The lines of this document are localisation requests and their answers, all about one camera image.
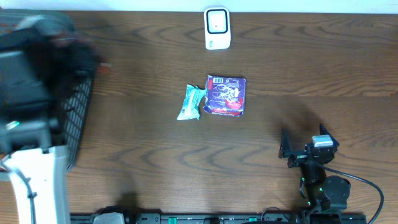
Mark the orange brown candy bar wrapper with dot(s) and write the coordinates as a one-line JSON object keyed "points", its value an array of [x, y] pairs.
{"points": [[104, 67]]}

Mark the grey plastic mesh basket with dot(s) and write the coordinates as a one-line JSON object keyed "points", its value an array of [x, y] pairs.
{"points": [[47, 74]]}

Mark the white barcode scanner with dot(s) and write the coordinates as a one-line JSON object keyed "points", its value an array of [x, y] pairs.
{"points": [[217, 28]]}

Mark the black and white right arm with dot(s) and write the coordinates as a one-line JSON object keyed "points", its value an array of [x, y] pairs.
{"points": [[327, 195]]}

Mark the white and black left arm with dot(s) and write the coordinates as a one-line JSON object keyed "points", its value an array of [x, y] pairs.
{"points": [[38, 179]]}

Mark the teal snack packet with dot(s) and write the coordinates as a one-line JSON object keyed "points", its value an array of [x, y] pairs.
{"points": [[193, 97]]}

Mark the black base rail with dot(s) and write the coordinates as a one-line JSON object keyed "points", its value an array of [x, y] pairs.
{"points": [[270, 215]]}

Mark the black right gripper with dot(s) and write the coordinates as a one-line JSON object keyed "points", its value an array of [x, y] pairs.
{"points": [[304, 154]]}

